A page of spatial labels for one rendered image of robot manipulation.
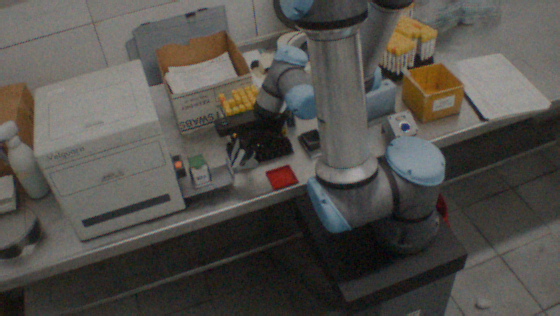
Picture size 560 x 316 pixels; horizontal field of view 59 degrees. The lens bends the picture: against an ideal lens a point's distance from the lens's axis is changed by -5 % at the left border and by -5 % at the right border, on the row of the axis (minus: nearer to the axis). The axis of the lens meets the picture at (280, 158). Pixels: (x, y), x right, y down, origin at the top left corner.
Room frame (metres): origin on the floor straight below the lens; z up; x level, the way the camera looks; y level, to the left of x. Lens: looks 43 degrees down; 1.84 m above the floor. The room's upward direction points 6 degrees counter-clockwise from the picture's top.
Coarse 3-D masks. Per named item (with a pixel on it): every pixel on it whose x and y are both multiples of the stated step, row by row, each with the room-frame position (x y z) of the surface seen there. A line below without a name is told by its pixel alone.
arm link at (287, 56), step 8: (280, 48) 1.02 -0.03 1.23; (288, 48) 1.02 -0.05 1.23; (296, 48) 1.04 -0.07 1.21; (280, 56) 1.00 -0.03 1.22; (288, 56) 0.99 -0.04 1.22; (296, 56) 0.99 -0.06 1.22; (304, 56) 1.01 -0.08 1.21; (272, 64) 1.01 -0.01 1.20; (280, 64) 0.99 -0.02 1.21; (288, 64) 0.98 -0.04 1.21; (296, 64) 0.98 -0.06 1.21; (304, 64) 0.99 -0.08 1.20; (272, 72) 0.99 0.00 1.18; (280, 72) 0.97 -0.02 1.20; (264, 80) 1.01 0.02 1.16; (272, 80) 0.99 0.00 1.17; (264, 88) 0.99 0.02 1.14; (272, 88) 0.98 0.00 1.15; (280, 96) 0.97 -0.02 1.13
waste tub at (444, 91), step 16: (432, 64) 1.27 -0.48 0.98; (416, 80) 1.25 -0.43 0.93; (432, 80) 1.26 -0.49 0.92; (448, 80) 1.22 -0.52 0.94; (416, 96) 1.16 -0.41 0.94; (432, 96) 1.12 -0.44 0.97; (448, 96) 1.13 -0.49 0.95; (416, 112) 1.15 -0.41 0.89; (432, 112) 1.12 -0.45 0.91; (448, 112) 1.14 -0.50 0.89
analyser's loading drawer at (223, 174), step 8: (208, 168) 0.96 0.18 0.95; (216, 168) 0.99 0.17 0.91; (224, 168) 0.98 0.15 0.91; (192, 176) 0.93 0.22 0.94; (216, 176) 0.96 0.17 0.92; (224, 176) 0.95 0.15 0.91; (232, 176) 0.94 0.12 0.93; (184, 184) 0.94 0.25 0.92; (192, 184) 0.93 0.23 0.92; (208, 184) 0.92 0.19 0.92; (216, 184) 0.93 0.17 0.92; (224, 184) 0.93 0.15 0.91; (184, 192) 0.91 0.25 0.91; (192, 192) 0.91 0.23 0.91; (200, 192) 0.92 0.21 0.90
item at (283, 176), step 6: (276, 168) 0.99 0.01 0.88; (282, 168) 1.00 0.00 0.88; (288, 168) 0.99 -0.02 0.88; (270, 174) 0.98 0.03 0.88; (276, 174) 0.98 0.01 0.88; (282, 174) 0.97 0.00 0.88; (288, 174) 0.97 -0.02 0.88; (294, 174) 0.96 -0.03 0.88; (270, 180) 0.95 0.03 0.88; (276, 180) 0.95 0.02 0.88; (282, 180) 0.95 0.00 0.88; (288, 180) 0.95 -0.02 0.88; (294, 180) 0.94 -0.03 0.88; (276, 186) 0.93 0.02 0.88; (282, 186) 0.93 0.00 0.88
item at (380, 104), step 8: (384, 80) 1.21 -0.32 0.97; (384, 88) 1.17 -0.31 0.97; (392, 88) 1.17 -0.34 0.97; (368, 96) 1.14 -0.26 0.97; (376, 96) 1.15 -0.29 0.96; (384, 96) 1.16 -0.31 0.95; (392, 96) 1.17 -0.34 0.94; (368, 104) 1.14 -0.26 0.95; (376, 104) 1.15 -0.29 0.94; (384, 104) 1.16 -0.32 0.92; (392, 104) 1.17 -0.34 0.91; (368, 112) 1.14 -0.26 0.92; (376, 112) 1.15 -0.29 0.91; (384, 112) 1.16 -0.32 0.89; (392, 112) 1.17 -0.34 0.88; (368, 120) 1.14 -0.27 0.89; (376, 120) 1.14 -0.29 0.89
